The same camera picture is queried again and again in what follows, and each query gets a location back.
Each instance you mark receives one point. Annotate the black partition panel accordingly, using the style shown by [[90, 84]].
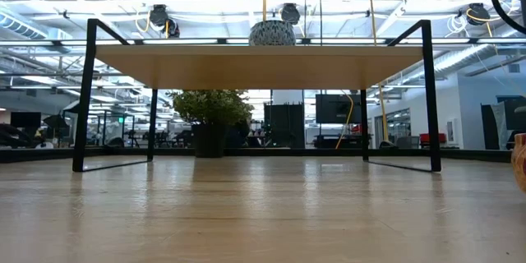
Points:
[[287, 123]]

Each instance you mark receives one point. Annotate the green potted plant black pot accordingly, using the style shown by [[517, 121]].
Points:
[[209, 107]]

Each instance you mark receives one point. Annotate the red seat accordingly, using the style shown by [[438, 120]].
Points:
[[431, 139]]

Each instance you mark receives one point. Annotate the black background monitor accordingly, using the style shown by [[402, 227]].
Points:
[[25, 119]]

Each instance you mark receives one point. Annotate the wooden shelf black metal frame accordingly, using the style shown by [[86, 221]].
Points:
[[255, 65]]

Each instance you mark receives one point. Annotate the black wall screen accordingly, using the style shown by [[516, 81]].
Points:
[[333, 109]]

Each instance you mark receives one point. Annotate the black aluminium table frame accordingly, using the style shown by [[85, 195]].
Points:
[[472, 155]]

